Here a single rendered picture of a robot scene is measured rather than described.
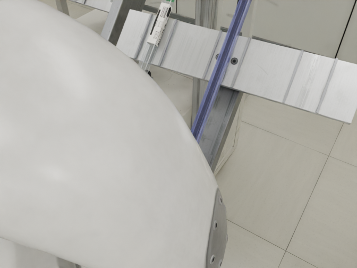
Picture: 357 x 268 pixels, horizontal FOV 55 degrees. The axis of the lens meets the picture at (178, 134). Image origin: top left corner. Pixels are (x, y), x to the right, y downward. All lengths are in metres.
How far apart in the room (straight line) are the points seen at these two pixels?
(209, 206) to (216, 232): 0.02
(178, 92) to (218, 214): 0.90
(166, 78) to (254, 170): 0.75
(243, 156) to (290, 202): 0.32
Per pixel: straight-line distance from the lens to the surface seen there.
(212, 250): 0.17
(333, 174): 1.79
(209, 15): 0.84
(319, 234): 1.56
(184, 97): 1.04
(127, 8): 0.64
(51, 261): 0.19
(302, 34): 2.41
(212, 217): 0.17
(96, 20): 1.52
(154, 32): 0.51
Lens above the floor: 1.26
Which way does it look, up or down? 44 degrees down
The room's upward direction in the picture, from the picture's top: straight up
